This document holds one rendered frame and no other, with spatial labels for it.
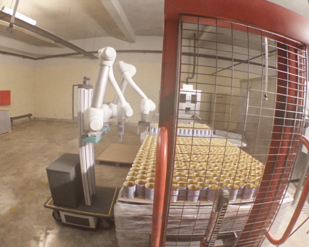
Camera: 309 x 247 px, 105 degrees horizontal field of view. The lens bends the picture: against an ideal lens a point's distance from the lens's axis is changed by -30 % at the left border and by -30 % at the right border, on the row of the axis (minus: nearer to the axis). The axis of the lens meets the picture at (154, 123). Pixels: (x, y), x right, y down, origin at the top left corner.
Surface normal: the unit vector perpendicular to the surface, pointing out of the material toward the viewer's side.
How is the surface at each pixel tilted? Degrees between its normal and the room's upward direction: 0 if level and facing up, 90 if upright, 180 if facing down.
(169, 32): 90
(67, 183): 90
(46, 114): 90
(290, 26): 90
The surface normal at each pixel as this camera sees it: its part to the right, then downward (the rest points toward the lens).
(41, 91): -0.04, 0.17
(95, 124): 0.43, 0.28
